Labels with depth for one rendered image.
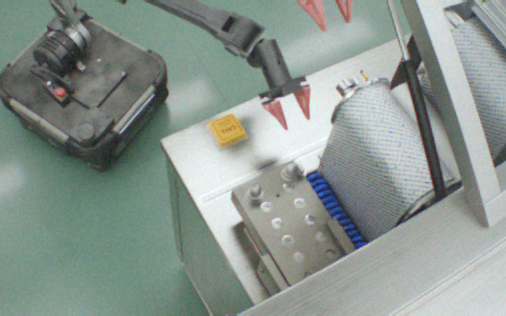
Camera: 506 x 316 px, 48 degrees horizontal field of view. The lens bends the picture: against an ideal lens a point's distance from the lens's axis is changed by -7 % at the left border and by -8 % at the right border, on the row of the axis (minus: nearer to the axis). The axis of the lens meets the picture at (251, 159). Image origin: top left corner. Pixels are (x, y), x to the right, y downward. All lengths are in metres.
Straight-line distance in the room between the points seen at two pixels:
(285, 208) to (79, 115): 1.26
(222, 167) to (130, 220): 0.99
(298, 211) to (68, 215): 1.34
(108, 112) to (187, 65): 0.56
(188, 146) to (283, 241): 0.38
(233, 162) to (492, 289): 0.81
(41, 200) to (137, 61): 0.69
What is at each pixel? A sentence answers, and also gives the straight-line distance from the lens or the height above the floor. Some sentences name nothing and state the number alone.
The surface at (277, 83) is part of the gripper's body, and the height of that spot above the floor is 1.13.
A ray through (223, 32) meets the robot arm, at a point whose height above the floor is 1.19.
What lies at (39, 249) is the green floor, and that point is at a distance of 2.47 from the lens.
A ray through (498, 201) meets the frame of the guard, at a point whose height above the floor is 1.68.
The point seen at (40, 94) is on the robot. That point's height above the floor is 0.24.
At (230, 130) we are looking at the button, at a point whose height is 0.92.
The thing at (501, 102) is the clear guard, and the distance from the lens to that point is 0.72.
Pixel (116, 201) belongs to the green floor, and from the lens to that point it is 2.48.
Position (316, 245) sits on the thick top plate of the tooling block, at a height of 1.03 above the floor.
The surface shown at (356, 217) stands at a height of 1.06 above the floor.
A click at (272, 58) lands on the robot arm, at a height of 1.17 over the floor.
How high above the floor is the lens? 2.25
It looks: 61 degrees down
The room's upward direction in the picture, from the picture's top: 9 degrees clockwise
